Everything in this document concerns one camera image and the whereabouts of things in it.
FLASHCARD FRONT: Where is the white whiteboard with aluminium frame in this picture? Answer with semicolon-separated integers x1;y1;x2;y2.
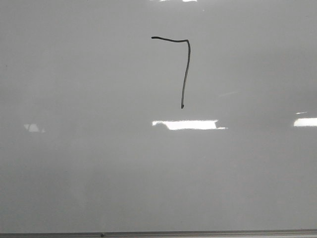
0;0;317;233

